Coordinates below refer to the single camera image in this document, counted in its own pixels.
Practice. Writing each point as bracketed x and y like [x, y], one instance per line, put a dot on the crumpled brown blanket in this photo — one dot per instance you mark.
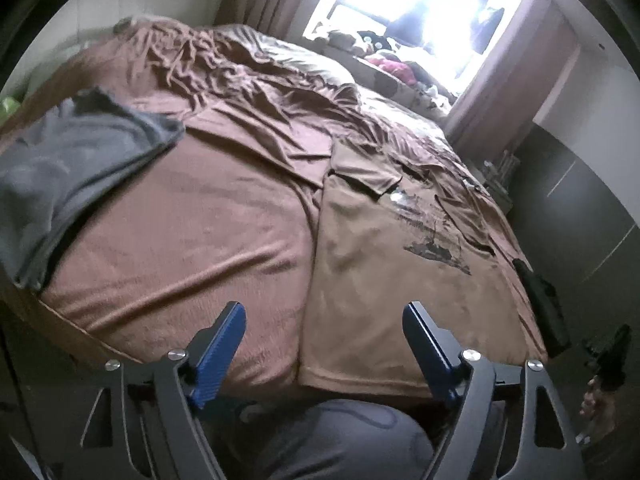
[240, 80]

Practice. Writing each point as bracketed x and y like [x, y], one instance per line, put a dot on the white nightstand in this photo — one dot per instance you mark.
[500, 195]

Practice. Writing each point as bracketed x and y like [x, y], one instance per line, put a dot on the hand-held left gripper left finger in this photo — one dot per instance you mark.
[220, 355]

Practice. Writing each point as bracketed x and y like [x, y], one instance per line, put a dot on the grey wardrobe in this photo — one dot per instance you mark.
[575, 220]

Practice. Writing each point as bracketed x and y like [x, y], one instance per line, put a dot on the small dark phone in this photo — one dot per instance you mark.
[471, 184]

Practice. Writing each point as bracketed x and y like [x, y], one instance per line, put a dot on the pink plush toy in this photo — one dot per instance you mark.
[392, 67]

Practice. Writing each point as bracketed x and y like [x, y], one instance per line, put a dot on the brown printed t-shirt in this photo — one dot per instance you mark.
[380, 285]

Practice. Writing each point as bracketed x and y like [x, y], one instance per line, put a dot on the person's right hand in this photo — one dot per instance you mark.
[592, 400]

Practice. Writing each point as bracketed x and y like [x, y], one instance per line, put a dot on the black and white plush toy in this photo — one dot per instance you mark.
[375, 41]

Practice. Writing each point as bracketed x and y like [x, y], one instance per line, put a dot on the boxes on nightstand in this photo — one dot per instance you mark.
[505, 165]

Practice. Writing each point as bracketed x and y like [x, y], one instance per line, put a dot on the small green object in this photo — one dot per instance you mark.
[9, 105]

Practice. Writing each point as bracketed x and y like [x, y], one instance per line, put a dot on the grey folded clothes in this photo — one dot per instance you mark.
[70, 170]

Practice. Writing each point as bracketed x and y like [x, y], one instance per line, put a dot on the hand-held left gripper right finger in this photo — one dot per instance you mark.
[430, 355]

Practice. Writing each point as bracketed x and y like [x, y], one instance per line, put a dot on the window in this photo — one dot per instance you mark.
[425, 5]

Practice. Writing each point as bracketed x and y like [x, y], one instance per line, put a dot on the beige plush toy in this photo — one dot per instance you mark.
[342, 40]

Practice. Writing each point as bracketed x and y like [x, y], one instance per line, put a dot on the person's grey patterned pants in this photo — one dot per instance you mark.
[350, 445]

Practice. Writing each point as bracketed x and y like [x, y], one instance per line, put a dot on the bed with brown sheet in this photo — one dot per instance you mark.
[200, 260]

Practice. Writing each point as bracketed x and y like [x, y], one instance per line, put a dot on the black folded clothes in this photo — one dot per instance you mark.
[542, 305]

